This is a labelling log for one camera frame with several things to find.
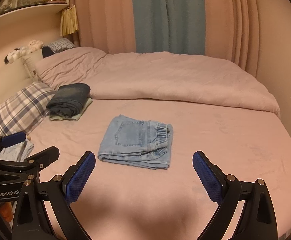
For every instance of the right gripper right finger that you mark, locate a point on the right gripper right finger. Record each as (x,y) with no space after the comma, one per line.
(257,219)

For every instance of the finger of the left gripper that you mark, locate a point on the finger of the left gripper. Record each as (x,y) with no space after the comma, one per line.
(13,139)

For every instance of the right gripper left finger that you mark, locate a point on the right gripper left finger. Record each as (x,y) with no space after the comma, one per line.
(31,220)

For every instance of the light blue denim pants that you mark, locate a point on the light blue denim pants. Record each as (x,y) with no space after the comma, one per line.
(138,143)

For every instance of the person's left hand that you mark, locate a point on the person's left hand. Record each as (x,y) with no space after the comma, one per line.
(6,211)

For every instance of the light blue striped garment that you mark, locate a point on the light blue striped garment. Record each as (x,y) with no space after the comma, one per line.
(18,152)

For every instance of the plaid pillow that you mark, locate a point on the plaid pillow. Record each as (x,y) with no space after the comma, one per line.
(26,109)
(57,46)

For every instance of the folded dark blue jeans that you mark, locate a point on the folded dark blue jeans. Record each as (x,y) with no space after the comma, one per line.
(69,100)

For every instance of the plush toy on headboard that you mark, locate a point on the plush toy on headboard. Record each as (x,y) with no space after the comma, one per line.
(16,53)

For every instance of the yellow tassel fringe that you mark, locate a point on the yellow tassel fringe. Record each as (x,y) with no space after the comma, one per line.
(69,21)

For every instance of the pink duvet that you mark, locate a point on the pink duvet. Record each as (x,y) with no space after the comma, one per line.
(158,76)

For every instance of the pink curtain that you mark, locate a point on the pink curtain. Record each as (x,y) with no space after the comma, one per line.
(232,29)

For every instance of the teal curtain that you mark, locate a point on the teal curtain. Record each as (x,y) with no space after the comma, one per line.
(177,26)

